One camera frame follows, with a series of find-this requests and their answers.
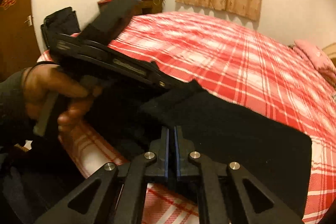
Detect person's left hand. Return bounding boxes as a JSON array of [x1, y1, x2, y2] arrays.
[[22, 62, 102, 136]]

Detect black bag on floor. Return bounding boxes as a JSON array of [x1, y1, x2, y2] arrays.
[[41, 7, 81, 49]]

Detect red white plaid bedspread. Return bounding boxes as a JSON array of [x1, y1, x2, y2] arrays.
[[36, 10, 336, 224]]

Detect person's left forearm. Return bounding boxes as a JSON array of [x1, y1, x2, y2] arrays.
[[0, 71, 32, 147]]

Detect dark wooden side table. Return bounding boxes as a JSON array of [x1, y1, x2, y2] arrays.
[[97, 0, 165, 15]]

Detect brown wooden door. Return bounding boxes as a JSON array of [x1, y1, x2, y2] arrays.
[[0, 0, 41, 81]]

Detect black pants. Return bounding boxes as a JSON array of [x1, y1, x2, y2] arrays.
[[81, 0, 311, 219]]

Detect pink folded blanket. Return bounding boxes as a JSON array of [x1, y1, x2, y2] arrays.
[[294, 39, 335, 78]]

